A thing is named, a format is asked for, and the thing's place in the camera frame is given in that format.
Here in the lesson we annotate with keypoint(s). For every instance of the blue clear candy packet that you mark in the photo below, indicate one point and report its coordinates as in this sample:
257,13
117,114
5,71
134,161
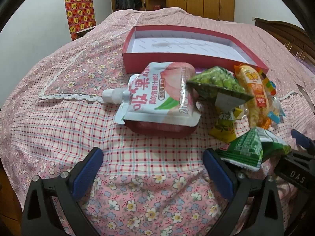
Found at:
276,111

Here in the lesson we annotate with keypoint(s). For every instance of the orange puffed snack packet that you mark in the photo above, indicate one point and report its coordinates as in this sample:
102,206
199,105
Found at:
256,91

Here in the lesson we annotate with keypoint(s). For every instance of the red and yellow wall poster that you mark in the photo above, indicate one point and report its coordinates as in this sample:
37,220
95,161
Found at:
80,17

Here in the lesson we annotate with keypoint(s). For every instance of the peach jelly drink pouch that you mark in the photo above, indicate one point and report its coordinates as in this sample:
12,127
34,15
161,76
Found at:
152,91

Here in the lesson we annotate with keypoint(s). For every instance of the silver metal piece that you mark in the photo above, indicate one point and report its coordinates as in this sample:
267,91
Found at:
304,92

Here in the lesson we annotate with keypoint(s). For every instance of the green pea snack packet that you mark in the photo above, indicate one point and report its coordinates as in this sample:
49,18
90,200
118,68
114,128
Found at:
216,81

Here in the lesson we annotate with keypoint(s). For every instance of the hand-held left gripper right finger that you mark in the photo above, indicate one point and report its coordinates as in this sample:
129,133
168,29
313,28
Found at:
216,169

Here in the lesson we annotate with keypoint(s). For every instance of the colourful gummy candy packet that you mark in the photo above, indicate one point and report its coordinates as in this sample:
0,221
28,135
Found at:
269,84

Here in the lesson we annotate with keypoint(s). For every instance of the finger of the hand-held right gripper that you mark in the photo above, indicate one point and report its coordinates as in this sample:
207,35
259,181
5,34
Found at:
301,137
300,157

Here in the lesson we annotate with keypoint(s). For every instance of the red cardboard box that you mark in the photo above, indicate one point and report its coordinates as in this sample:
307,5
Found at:
137,61

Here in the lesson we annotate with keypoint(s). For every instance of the dark wooden headboard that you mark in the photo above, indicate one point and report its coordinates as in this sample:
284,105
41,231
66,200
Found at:
290,36

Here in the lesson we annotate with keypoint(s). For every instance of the small red shelf box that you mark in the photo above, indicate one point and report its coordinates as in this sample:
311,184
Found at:
156,7

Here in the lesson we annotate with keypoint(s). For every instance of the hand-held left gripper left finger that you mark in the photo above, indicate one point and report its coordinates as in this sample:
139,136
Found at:
88,172

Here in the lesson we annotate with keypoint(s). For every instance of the small bedside table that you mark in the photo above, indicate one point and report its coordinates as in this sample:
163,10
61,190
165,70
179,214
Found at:
85,30

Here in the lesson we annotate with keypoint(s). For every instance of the yellow snack packet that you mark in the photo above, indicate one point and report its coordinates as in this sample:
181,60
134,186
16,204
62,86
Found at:
225,125

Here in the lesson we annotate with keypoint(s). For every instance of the purple pillow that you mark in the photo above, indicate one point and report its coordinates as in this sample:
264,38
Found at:
306,65

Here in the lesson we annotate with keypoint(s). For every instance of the green and white snack packet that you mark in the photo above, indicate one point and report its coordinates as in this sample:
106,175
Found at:
246,147

